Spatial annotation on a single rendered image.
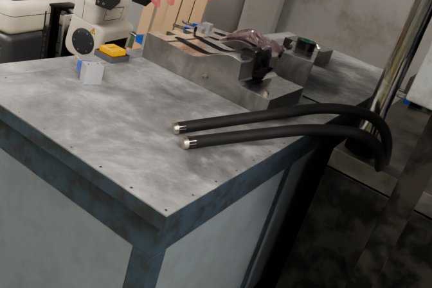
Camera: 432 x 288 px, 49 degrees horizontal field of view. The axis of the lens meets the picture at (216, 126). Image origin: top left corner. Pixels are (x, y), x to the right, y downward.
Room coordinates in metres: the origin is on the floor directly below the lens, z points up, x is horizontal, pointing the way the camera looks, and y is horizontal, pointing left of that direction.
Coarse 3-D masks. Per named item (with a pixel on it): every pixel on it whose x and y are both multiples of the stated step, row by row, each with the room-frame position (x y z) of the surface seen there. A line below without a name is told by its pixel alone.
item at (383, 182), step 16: (400, 112) 1.87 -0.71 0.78; (400, 144) 1.50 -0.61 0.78; (336, 160) 1.29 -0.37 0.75; (352, 160) 1.27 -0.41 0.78; (368, 160) 1.28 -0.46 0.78; (400, 160) 1.35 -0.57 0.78; (352, 176) 1.26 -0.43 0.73; (368, 176) 1.24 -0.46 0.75; (384, 176) 1.22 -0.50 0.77; (384, 192) 1.21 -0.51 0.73; (416, 208) 1.17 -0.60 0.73
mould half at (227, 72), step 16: (160, 32) 1.60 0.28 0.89; (176, 32) 1.66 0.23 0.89; (192, 32) 1.73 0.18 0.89; (144, 48) 1.55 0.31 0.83; (160, 48) 1.52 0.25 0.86; (176, 48) 1.49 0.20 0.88; (192, 48) 1.54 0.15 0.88; (208, 48) 1.60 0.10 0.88; (224, 48) 1.67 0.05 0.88; (160, 64) 1.51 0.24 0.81; (176, 64) 1.49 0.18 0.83; (192, 64) 1.46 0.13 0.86; (208, 64) 1.43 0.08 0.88; (224, 64) 1.41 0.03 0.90; (240, 64) 1.38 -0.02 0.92; (272, 64) 1.58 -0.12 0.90; (192, 80) 1.45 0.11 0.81; (208, 80) 1.42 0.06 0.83; (224, 80) 1.40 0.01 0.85; (240, 80) 1.40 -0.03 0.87; (256, 80) 1.47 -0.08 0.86; (272, 80) 1.53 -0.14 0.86; (288, 80) 1.58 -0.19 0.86; (224, 96) 1.39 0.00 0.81; (240, 96) 1.37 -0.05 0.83; (256, 96) 1.35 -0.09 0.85; (272, 96) 1.36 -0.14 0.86; (288, 96) 1.45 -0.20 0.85
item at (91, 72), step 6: (78, 60) 1.23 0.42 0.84; (84, 60) 1.25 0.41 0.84; (78, 66) 1.23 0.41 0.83; (84, 66) 1.19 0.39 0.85; (90, 66) 1.18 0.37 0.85; (96, 66) 1.20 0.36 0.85; (102, 66) 1.21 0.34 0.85; (84, 72) 1.18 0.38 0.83; (90, 72) 1.19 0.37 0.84; (96, 72) 1.20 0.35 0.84; (102, 72) 1.21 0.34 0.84; (84, 78) 1.18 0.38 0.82; (90, 78) 1.19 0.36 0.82; (96, 78) 1.20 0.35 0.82; (90, 84) 1.19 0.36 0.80; (96, 84) 1.20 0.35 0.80
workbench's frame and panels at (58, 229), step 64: (0, 128) 0.96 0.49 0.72; (0, 192) 0.95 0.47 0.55; (64, 192) 0.85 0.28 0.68; (128, 192) 0.75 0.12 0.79; (256, 192) 1.15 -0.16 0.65; (0, 256) 0.94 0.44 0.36; (64, 256) 0.84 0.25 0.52; (128, 256) 0.76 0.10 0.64; (192, 256) 0.90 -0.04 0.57; (256, 256) 1.35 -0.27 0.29
